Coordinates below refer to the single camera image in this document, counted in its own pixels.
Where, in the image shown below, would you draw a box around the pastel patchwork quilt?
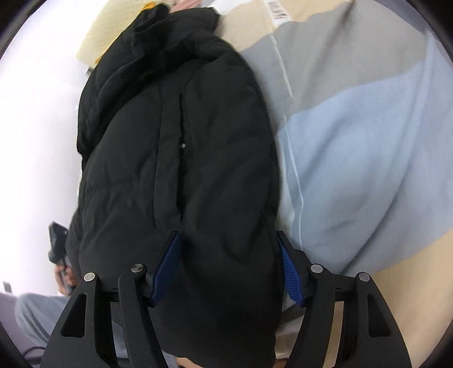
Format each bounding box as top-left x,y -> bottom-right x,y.
166,0 -> 453,368

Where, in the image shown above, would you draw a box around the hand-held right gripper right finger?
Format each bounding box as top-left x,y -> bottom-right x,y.
275,230 -> 413,368

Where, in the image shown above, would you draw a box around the person's left hand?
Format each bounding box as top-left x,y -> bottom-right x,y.
55,264 -> 78,295

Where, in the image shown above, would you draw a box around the person's grey-blue trousers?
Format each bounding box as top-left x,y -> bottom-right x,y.
14,292 -> 129,362

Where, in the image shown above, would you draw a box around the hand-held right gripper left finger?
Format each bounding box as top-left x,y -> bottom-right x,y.
40,231 -> 185,368

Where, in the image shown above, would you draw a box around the cream quilted headboard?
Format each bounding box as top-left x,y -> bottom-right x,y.
76,0 -> 153,69

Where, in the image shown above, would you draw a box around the black puffer jacket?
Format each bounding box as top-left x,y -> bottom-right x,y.
76,3 -> 284,367

